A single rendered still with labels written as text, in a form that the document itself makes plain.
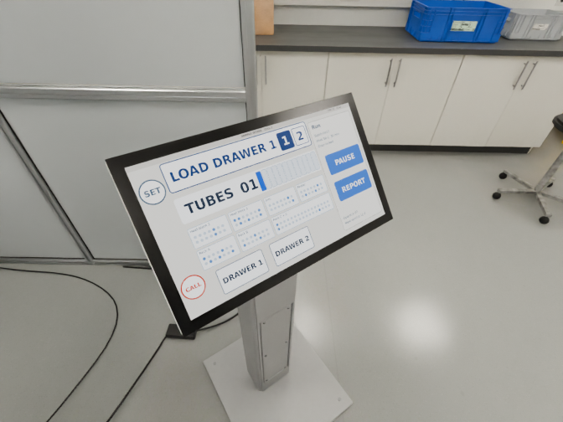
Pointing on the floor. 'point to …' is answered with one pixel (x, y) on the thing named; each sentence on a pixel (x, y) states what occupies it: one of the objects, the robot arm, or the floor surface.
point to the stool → (539, 181)
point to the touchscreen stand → (275, 367)
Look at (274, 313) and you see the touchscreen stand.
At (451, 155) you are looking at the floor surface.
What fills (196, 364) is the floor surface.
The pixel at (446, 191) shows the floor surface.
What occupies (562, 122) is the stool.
